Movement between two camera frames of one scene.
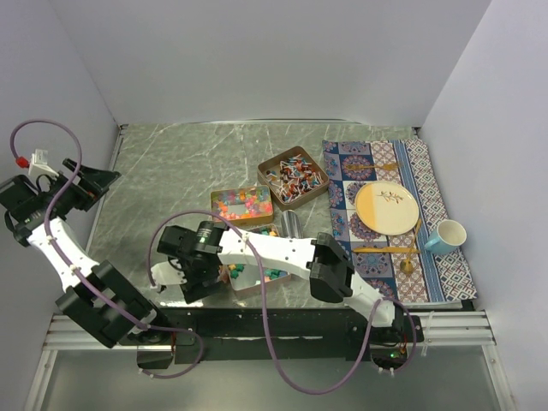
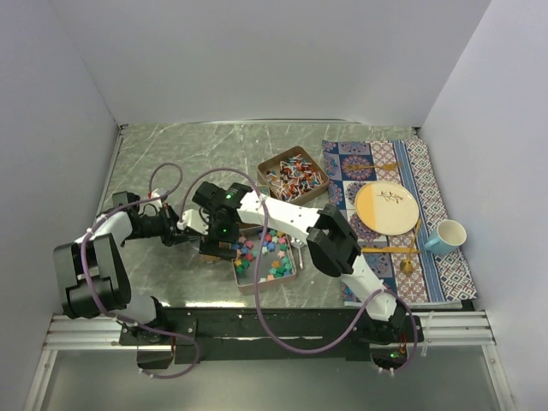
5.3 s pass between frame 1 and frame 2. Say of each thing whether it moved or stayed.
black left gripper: moved
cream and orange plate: stayed
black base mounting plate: stayed
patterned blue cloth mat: stayed
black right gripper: moved
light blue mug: stayed
